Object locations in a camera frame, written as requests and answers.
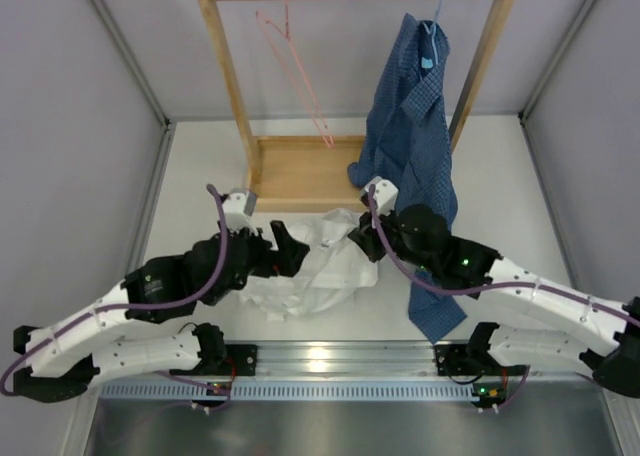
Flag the aluminium mounting rail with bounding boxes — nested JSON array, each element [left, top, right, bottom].
[[224, 338, 591, 380]]

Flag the aluminium frame post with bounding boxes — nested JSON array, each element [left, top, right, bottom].
[[517, 0, 616, 227], [74, 0, 176, 227]]

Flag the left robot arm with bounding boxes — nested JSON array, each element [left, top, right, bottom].
[[1, 221, 310, 403]]

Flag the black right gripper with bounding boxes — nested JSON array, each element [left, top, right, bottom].
[[348, 203, 436, 275]]

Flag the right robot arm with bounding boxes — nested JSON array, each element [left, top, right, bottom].
[[348, 205, 639, 398]]

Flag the blue checkered shirt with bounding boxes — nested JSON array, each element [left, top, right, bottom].
[[346, 11, 469, 345]]

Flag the slotted cable duct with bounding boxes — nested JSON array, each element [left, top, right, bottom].
[[100, 379, 498, 403]]

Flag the white shirt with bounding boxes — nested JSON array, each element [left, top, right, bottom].
[[238, 209, 379, 321]]

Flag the right aluminium frame post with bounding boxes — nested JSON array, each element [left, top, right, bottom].
[[517, 0, 616, 227]]

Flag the blue wire hanger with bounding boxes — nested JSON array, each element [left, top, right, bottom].
[[421, 0, 444, 69]]

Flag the pink wire hanger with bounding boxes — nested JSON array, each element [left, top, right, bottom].
[[255, 0, 335, 149]]

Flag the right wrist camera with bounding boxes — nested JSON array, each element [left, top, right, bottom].
[[360, 176, 398, 216]]

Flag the wooden clothes rack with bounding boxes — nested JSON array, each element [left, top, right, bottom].
[[197, 0, 515, 213]]

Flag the left aluminium frame post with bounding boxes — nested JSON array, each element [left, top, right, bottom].
[[74, 0, 176, 227]]

